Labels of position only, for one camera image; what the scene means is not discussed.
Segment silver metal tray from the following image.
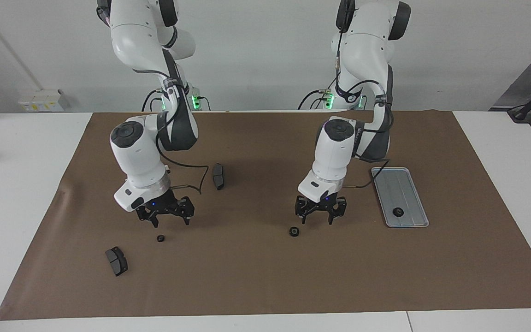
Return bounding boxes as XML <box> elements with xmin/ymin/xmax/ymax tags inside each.
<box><xmin>371</xmin><ymin>167</ymin><xmax>430</xmax><ymax>228</ymax></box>

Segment black left base cables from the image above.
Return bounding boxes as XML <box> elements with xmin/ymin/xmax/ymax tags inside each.
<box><xmin>298</xmin><ymin>89</ymin><xmax>335</xmax><ymax>111</ymax></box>

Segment black right base cables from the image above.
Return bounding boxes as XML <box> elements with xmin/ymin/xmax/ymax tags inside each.
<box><xmin>142</xmin><ymin>89</ymin><xmax>165</xmax><ymax>112</ymax></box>

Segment short slotted grey brake pad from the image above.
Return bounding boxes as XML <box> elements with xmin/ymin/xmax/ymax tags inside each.
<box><xmin>105</xmin><ymin>246</ymin><xmax>129</xmax><ymax>277</ymax></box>

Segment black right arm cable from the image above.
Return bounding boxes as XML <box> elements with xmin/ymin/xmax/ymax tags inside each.
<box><xmin>155</xmin><ymin>78</ymin><xmax>209</xmax><ymax>195</ymax></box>

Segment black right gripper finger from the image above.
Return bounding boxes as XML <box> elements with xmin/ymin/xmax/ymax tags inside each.
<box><xmin>136</xmin><ymin>207</ymin><xmax>159</xmax><ymax>228</ymax></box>
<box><xmin>179</xmin><ymin>197</ymin><xmax>195</xmax><ymax>226</ymax></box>

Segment long curved grey brake pad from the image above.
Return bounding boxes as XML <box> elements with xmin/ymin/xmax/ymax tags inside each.
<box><xmin>212</xmin><ymin>163</ymin><xmax>225</xmax><ymax>191</ymax></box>

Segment black base cables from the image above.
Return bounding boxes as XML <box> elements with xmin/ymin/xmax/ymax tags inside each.
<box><xmin>142</xmin><ymin>89</ymin><xmax>165</xmax><ymax>112</ymax></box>
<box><xmin>298</xmin><ymin>89</ymin><xmax>335</xmax><ymax>111</ymax></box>

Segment brown paper mat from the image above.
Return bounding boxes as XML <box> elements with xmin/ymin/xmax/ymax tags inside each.
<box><xmin>0</xmin><ymin>110</ymin><xmax>531</xmax><ymax>321</ymax></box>

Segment white wall socket box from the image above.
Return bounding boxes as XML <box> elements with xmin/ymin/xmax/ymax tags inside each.
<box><xmin>18</xmin><ymin>89</ymin><xmax>70</xmax><ymax>113</ymax></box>

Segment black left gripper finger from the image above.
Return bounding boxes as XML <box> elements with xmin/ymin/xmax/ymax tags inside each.
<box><xmin>328</xmin><ymin>199</ymin><xmax>347</xmax><ymax>226</ymax></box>
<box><xmin>295</xmin><ymin>196</ymin><xmax>312</xmax><ymax>225</ymax></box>

